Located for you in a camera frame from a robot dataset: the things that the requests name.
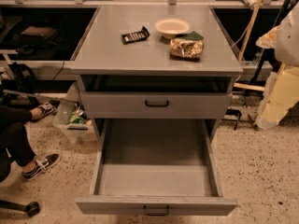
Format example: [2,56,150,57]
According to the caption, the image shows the grey bottom drawer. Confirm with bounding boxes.
[76,119,237,217]

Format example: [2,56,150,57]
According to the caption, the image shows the grey drawer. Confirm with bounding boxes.
[76,119,237,217]
[80,91,232,119]

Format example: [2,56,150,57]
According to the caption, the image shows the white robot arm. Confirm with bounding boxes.
[255,4,299,129]

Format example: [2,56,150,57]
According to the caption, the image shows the grey drawer cabinet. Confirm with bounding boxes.
[72,4,242,135]

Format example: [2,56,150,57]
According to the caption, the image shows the grey upper drawer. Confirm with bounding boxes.
[80,91,232,119]

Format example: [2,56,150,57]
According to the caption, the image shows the black snack bar wrapper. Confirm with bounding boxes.
[121,26,150,45]

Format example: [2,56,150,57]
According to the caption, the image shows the crumpled chip bag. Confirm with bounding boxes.
[170,31,204,59]

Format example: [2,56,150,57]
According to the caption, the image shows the green soda can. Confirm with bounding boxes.
[70,109,87,124]

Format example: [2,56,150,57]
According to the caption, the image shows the white paper bowl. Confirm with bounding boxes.
[155,18,190,39]

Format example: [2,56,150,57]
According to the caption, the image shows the clear plastic bin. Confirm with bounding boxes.
[53,102,97,143]

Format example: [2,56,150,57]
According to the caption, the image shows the black sneaker far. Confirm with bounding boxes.
[31,102,57,121]

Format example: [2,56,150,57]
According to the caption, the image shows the black sneaker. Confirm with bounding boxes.
[21,154,61,180]
[31,102,57,121]

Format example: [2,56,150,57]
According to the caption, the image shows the black sneaker near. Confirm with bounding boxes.
[21,154,61,180]

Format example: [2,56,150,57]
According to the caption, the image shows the black backpack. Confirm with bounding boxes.
[8,63,36,93]

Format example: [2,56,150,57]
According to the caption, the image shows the dark box on shelf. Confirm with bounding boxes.
[21,26,57,44]

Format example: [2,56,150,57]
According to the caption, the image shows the person leg black trousers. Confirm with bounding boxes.
[0,105,38,181]

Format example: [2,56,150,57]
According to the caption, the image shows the office chair base wheel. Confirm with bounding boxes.
[0,200,40,217]

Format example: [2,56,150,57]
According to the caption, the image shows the wooden stick frame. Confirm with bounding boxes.
[234,0,264,91]

